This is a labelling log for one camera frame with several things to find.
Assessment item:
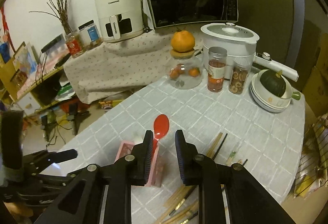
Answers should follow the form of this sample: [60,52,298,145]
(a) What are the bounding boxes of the dark green pumpkin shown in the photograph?
[260,70,286,97]

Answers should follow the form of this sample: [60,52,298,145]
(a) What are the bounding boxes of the glass jar with cork lid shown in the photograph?
[165,49,202,90]

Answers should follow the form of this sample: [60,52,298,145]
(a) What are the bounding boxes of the black chopstick gold tip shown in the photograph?
[169,186,196,217]

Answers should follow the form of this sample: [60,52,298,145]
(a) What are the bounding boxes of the paper-wrapped chopsticks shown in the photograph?
[225,142,243,166]

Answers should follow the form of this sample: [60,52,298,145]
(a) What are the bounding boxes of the black wire dish rack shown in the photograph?
[294,114,327,198]

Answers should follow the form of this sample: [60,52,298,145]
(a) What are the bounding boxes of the brown ring snack jar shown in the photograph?
[229,57,252,95]

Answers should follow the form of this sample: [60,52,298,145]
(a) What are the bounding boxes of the white electric cooking pot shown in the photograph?
[201,23,299,82]

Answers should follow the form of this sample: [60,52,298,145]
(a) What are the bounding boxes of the white air fryer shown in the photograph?
[95,0,144,42]

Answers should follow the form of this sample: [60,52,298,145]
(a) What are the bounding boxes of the dried twig bouquet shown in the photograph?
[30,0,73,35]

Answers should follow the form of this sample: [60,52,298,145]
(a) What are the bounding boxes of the dark grey refrigerator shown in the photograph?
[238,0,327,90]

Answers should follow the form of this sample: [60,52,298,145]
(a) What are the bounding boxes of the orange tangerine on jar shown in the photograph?
[171,30,195,52]

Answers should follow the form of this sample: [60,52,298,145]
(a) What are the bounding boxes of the light wooden chopstick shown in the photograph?
[206,132,222,158]

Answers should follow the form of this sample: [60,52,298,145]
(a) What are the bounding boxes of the stack of white plates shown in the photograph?
[250,70,293,113]

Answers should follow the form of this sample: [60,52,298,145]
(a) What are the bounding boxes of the white plastic spoon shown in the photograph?
[133,135,144,145]

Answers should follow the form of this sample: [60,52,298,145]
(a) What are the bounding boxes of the white bowl green handle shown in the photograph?
[252,69,301,109]

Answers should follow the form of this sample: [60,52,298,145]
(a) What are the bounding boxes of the jar with red label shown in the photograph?
[65,31,85,58]

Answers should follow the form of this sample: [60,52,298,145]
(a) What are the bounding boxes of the red plastic spoon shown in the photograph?
[153,114,170,152]

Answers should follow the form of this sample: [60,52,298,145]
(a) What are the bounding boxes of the red snack jar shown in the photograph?
[207,47,227,92]

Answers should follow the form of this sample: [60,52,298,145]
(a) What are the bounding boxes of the jar with blue label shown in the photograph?
[78,20,102,50]

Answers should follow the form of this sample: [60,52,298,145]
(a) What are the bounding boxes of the pink perforated utensil holder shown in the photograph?
[115,140,164,187]

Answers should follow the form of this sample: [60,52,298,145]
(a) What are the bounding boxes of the floral cloth on cabinet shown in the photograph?
[63,26,206,105]

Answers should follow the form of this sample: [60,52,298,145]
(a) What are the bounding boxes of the grey checked tablecloth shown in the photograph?
[45,78,305,223]

